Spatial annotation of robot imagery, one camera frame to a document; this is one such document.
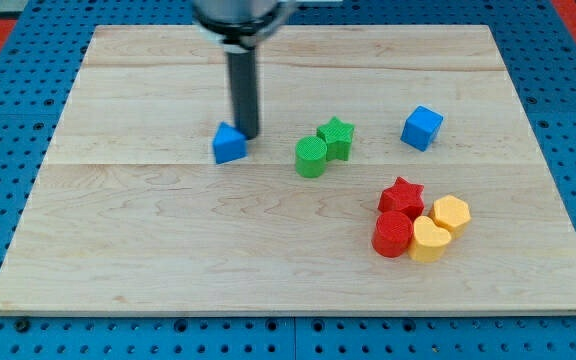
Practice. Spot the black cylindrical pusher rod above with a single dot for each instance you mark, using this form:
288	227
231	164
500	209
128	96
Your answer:
243	85

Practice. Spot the blue triangle block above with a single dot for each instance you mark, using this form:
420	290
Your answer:
228	144

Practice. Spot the wooden board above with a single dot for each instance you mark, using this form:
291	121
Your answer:
131	216

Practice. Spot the green cylinder block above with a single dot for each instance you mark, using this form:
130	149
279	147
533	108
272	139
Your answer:
310	157

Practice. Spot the green star block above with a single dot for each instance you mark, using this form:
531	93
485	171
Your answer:
338	137

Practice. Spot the blue cube block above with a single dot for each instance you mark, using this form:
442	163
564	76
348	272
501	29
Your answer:
421	128

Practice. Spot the red star block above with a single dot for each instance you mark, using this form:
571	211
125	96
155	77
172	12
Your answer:
403	196

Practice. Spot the red cylinder block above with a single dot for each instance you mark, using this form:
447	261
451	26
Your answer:
392	234

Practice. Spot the yellow hexagon block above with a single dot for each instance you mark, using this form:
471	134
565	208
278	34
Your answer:
451	213

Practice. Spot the yellow heart block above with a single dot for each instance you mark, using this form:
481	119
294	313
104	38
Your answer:
429	241

